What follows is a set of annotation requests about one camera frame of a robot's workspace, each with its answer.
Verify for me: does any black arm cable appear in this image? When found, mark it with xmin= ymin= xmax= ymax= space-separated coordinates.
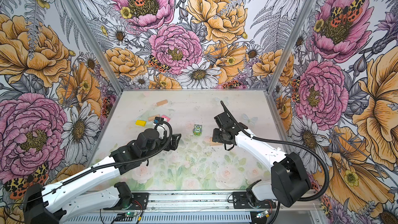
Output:
xmin=220 ymin=101 xmax=330 ymax=202
xmin=24 ymin=120 xmax=174 ymax=206

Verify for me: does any natural wood block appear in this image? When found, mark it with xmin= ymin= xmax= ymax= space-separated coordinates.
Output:
xmin=148 ymin=115 xmax=157 ymax=122
xmin=156 ymin=100 xmax=168 ymax=106
xmin=209 ymin=138 xmax=222 ymax=146

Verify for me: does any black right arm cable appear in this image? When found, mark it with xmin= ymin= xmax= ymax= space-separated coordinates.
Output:
xmin=220 ymin=101 xmax=330 ymax=202

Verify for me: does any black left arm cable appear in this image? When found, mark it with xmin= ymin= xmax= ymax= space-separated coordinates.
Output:
xmin=24 ymin=120 xmax=174 ymax=206

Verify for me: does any green owl number toy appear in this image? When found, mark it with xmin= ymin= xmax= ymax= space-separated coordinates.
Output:
xmin=193 ymin=124 xmax=202 ymax=136

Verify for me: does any left aluminium corner post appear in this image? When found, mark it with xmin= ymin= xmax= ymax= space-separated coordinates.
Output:
xmin=62 ymin=0 xmax=123 ymax=96

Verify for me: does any yellow long wood block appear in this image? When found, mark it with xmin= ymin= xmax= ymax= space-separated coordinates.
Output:
xmin=135 ymin=120 xmax=146 ymax=127

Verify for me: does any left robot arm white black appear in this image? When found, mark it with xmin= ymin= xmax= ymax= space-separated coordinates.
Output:
xmin=22 ymin=117 xmax=181 ymax=224

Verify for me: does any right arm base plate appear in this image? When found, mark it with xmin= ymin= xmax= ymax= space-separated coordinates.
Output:
xmin=228 ymin=191 xmax=277 ymax=209

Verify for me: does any aluminium front rail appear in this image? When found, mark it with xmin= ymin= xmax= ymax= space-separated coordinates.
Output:
xmin=61 ymin=190 xmax=328 ymax=224

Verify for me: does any aluminium corner post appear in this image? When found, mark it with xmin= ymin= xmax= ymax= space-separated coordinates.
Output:
xmin=267 ymin=0 xmax=317 ymax=94
xmin=62 ymin=0 xmax=123 ymax=96

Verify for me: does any right aluminium corner post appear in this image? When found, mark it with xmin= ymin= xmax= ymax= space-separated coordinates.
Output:
xmin=267 ymin=0 xmax=317 ymax=94

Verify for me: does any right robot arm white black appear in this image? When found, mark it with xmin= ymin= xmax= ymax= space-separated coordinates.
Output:
xmin=212 ymin=113 xmax=311 ymax=207

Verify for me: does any pink wood block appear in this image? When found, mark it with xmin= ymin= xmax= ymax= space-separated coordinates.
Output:
xmin=161 ymin=115 xmax=171 ymax=122

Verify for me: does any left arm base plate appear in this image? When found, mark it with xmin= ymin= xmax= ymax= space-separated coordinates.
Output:
xmin=104 ymin=192 xmax=150 ymax=211

